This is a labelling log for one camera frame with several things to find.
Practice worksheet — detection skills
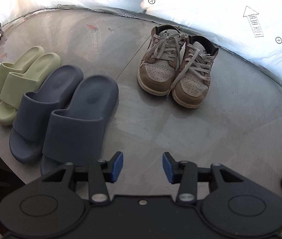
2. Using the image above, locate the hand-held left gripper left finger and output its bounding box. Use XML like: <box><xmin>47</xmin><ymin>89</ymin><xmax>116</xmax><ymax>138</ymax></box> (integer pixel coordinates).
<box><xmin>41</xmin><ymin>152</ymin><xmax>123</xmax><ymax>203</ymax></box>

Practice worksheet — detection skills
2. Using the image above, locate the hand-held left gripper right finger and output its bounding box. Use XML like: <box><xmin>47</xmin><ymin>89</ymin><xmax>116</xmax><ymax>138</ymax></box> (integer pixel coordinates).
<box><xmin>162</xmin><ymin>152</ymin><xmax>243</xmax><ymax>203</ymax></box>

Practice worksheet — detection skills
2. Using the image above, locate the grey slide sandal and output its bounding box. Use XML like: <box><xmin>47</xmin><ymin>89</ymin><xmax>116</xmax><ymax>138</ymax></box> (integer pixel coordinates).
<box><xmin>40</xmin><ymin>74</ymin><xmax>119</xmax><ymax>177</ymax></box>
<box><xmin>9</xmin><ymin>65</ymin><xmax>84</xmax><ymax>163</ymax></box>

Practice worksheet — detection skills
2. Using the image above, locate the tan suede sneaker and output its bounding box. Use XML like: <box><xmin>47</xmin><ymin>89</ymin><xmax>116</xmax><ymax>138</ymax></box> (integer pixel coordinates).
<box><xmin>172</xmin><ymin>35</ymin><xmax>219</xmax><ymax>109</ymax></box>
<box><xmin>138</xmin><ymin>24</ymin><xmax>187</xmax><ymax>96</ymax></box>

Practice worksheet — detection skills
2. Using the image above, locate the green slide sandal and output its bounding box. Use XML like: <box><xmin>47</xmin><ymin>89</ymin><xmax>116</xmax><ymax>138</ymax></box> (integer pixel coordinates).
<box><xmin>0</xmin><ymin>52</ymin><xmax>61</xmax><ymax>126</ymax></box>
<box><xmin>0</xmin><ymin>46</ymin><xmax>45</xmax><ymax>109</ymax></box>

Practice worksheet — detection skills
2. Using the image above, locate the white printed sheet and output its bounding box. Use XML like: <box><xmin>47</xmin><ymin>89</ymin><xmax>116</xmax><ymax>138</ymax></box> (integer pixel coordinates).
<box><xmin>0</xmin><ymin>0</ymin><xmax>282</xmax><ymax>97</ymax></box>

